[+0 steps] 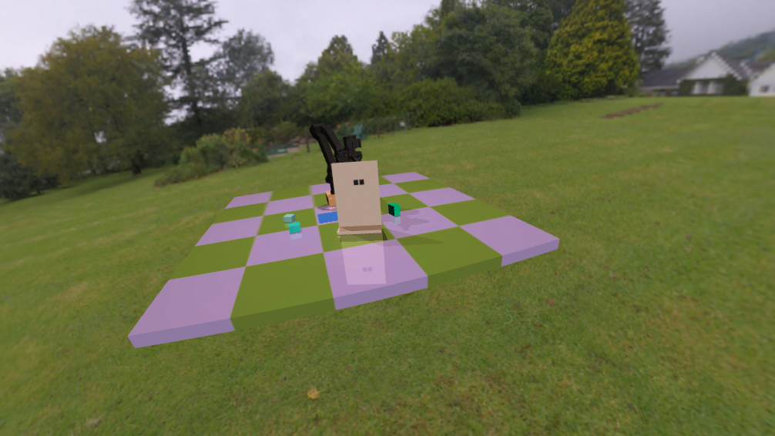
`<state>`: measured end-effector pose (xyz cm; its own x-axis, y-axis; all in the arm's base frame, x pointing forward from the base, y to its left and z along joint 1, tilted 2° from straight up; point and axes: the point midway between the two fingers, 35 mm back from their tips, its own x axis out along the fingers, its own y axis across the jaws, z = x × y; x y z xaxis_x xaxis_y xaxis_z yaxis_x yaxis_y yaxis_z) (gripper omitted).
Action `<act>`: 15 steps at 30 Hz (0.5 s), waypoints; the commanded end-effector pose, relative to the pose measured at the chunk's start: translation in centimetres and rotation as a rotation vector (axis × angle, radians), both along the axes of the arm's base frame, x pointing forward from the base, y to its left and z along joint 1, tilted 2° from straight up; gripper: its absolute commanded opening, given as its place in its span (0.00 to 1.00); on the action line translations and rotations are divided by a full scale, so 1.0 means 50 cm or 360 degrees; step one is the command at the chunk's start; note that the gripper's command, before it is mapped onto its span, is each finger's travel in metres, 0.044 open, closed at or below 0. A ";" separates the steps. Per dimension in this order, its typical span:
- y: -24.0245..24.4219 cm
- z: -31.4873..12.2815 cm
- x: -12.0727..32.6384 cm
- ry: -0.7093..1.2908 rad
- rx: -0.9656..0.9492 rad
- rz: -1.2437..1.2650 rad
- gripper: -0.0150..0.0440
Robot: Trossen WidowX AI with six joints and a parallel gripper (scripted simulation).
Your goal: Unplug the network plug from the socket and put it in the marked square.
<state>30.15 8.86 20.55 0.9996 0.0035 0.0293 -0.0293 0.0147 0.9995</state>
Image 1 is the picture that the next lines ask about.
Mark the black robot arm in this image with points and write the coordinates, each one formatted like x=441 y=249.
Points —
x=325 y=136

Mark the blue square marking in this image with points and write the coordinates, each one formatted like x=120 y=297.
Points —
x=327 y=217

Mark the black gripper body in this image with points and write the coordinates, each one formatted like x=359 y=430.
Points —
x=352 y=144

